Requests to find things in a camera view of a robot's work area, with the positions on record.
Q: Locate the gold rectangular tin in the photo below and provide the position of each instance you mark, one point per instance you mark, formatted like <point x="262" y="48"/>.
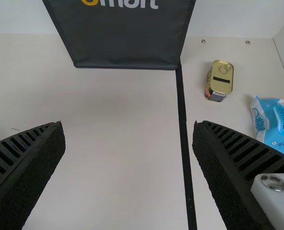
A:
<point x="220" y="80"/>

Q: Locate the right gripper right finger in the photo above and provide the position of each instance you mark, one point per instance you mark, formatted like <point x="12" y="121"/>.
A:
<point x="233" y="172"/>

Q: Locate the blue wet wipes pack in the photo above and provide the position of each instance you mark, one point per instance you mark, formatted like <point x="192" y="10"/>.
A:
<point x="269" y="122"/>

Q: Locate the black strip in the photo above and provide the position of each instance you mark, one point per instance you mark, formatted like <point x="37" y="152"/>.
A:
<point x="183" y="143"/>

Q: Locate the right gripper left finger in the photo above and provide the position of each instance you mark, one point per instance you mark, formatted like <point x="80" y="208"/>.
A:
<point x="24" y="167"/>

